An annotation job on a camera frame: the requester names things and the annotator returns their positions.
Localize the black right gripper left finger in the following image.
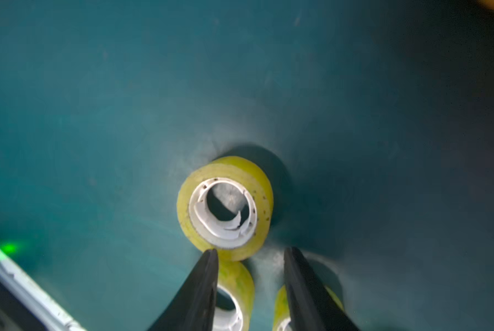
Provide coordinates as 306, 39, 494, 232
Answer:
149, 249, 219, 330

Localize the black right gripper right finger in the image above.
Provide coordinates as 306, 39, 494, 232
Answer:
284, 247, 358, 330

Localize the transparent tape roll seven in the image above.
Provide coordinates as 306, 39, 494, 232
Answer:
272, 284, 346, 331

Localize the transparent tape roll eight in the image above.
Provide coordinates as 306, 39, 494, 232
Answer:
213, 260, 255, 330

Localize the transparent tape roll six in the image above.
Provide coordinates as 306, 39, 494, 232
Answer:
177, 156, 274, 261

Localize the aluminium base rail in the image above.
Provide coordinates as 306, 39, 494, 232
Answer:
0, 249, 84, 331

